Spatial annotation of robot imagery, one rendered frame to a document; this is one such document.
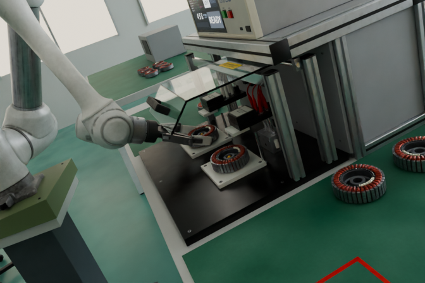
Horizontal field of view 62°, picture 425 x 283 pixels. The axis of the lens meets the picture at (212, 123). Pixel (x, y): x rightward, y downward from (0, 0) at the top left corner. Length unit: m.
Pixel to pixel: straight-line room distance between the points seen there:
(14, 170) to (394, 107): 1.20
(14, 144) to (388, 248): 1.18
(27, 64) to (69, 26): 4.22
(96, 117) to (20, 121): 0.55
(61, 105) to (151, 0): 2.07
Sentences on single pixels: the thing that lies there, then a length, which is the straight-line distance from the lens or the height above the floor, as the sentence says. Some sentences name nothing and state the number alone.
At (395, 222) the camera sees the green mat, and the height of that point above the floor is 0.75.
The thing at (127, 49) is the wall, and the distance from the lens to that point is 5.67.
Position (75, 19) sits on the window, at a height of 1.38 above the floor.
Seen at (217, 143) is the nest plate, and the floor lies 0.78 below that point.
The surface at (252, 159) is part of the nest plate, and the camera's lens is 1.03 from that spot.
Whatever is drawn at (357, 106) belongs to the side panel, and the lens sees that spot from 0.94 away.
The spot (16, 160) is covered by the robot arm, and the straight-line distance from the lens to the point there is 1.40.
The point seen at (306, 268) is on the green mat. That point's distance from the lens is 0.73.
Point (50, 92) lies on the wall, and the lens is 5.70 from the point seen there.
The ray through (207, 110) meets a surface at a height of 0.88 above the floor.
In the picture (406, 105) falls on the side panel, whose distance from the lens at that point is 1.08.
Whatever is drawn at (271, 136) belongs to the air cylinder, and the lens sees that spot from 1.04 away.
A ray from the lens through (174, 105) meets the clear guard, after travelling 0.81.
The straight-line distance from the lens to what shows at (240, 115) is 0.98.
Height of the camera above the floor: 1.27
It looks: 21 degrees down
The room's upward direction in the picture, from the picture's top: 19 degrees counter-clockwise
